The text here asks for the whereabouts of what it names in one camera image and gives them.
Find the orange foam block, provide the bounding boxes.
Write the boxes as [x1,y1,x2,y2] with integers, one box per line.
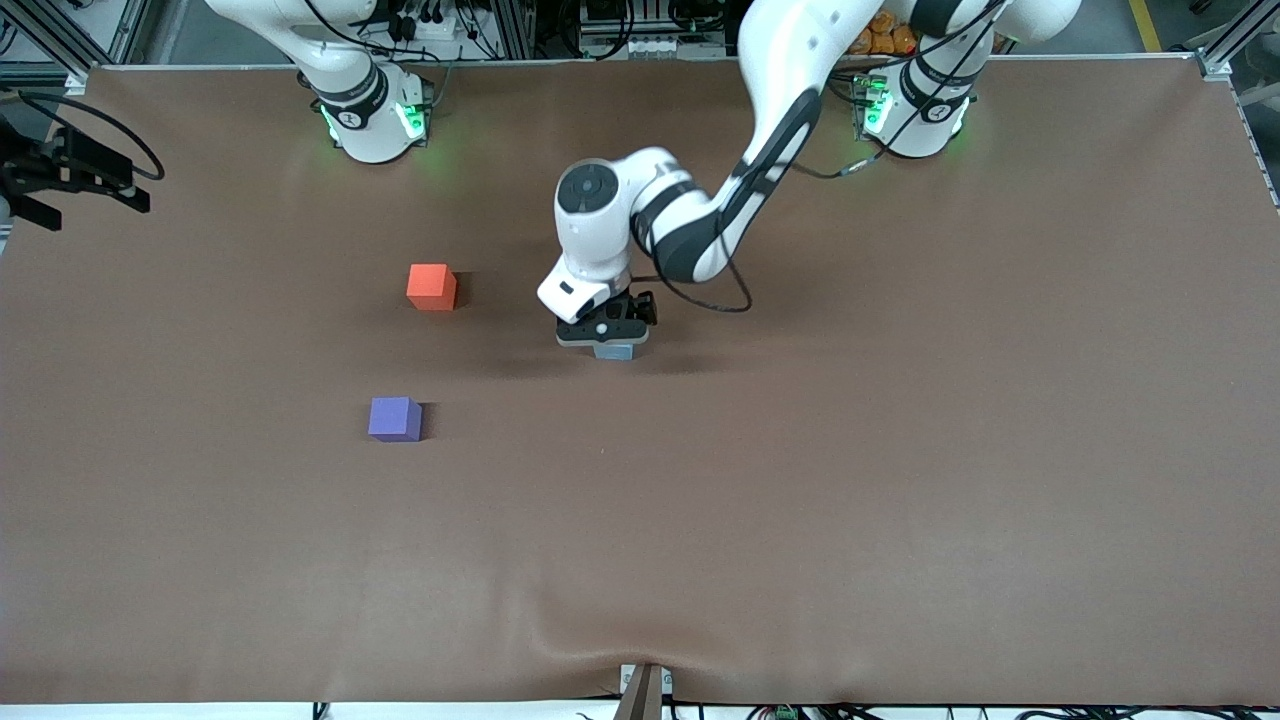
[406,263,458,311]

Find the white terminal block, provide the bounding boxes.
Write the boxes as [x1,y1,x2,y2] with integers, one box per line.
[598,35,692,60]

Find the purple foam block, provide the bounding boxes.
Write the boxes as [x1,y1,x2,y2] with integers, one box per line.
[367,396,423,442]

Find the brown table mat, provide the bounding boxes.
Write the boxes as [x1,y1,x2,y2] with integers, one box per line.
[0,58,1280,706]

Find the white power strip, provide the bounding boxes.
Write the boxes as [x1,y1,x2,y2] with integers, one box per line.
[393,8,464,42]

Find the orange snack bags pile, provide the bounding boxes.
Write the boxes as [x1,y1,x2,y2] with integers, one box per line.
[848,8,919,57]

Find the black left camera mount plate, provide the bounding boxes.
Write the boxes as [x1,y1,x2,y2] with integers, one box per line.
[556,303,648,342]

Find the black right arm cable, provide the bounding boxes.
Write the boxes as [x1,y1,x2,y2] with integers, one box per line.
[18,90,166,184]

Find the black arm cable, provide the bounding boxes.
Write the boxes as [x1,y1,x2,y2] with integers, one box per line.
[632,0,1006,315]
[18,90,166,184]

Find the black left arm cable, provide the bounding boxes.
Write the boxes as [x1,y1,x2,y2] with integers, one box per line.
[632,0,1006,315]

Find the aluminium frame profile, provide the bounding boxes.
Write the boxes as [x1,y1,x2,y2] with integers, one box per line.
[0,0,93,83]
[1198,0,1280,81]

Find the brown camera mount post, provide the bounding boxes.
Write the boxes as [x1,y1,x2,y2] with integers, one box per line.
[615,662,674,720]

